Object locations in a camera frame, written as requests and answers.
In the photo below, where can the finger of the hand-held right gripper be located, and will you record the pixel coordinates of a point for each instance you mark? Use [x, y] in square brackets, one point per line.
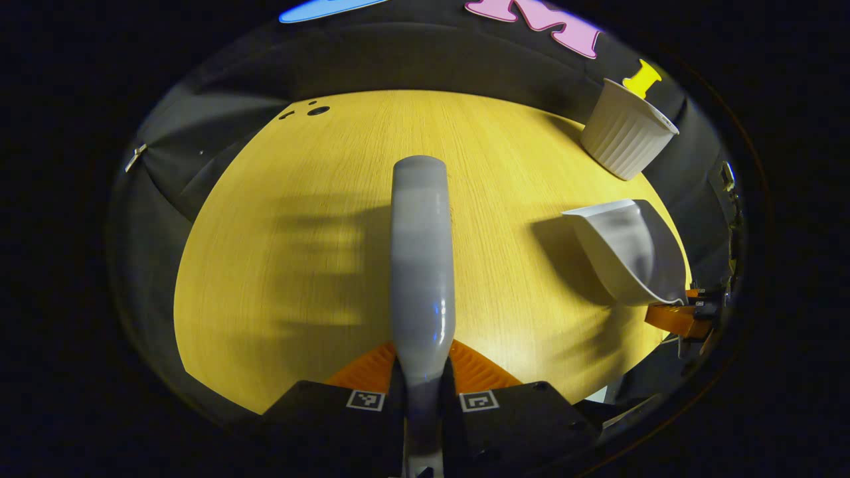
[677, 320]

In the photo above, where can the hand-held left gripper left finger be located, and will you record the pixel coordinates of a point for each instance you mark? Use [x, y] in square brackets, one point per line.
[332, 431]

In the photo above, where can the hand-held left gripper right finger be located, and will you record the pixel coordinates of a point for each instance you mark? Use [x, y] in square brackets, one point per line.
[524, 431]

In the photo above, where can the grey dustpan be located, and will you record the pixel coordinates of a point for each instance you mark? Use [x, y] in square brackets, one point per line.
[631, 252]

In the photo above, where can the white ribbed garbage bin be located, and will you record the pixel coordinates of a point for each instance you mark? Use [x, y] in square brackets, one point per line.
[624, 139]

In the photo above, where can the small grey broom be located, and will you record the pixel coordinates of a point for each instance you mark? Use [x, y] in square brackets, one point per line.
[422, 265]

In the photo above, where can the wooden desktop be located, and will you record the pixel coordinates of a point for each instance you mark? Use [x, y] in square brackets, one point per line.
[299, 265]

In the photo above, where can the white cloth clip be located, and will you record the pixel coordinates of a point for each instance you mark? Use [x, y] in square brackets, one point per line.
[136, 158]

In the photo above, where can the black backdrop cloth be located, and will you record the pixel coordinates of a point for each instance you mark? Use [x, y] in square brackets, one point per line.
[398, 60]

